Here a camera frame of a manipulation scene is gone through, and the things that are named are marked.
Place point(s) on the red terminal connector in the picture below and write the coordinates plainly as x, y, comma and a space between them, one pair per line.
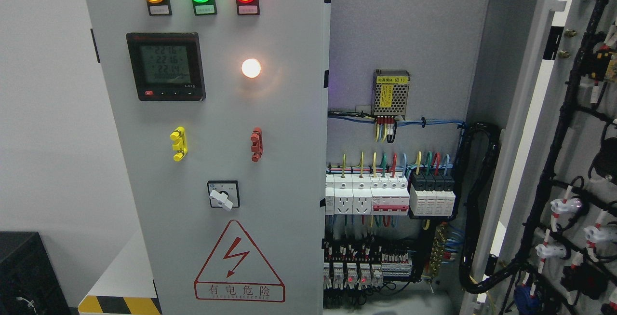
257, 144

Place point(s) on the yellow terminal connector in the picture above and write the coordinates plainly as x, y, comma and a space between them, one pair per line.
179, 143

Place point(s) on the white glowing indicator light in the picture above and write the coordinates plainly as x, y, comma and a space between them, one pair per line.
251, 68

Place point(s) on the grey cabinet door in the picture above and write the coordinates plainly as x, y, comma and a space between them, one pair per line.
280, 195
538, 199

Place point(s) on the black surge protector block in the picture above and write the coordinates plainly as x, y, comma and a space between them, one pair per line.
432, 196

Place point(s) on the black box at left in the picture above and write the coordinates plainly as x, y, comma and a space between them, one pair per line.
28, 284

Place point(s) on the white rotary selector switch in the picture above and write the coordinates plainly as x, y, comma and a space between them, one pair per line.
224, 194

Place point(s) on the perforated metal power supply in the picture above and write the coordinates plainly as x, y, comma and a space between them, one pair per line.
390, 90

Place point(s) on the brass ground bus bar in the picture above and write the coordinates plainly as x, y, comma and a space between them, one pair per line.
438, 250

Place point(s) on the red electric warning sticker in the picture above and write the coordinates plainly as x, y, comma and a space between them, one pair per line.
236, 270

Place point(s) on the black digital power meter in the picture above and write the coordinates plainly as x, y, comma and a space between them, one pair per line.
167, 66

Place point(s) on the white socket breaker row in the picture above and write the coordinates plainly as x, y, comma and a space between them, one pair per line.
366, 195

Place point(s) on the relay terminal block row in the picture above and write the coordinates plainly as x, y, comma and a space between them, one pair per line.
349, 264

